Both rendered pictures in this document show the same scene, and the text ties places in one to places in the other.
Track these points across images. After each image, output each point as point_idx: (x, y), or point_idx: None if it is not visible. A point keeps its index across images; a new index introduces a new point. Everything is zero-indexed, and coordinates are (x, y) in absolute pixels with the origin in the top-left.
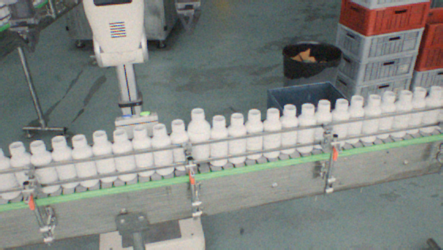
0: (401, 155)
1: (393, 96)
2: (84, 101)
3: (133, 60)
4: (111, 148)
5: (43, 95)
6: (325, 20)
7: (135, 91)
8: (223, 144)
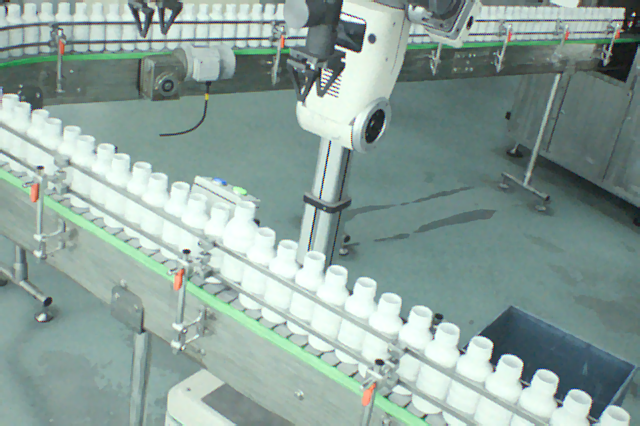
0: None
1: (547, 384)
2: (422, 226)
3: (337, 138)
4: (144, 191)
5: (383, 186)
6: None
7: (331, 188)
8: (253, 273)
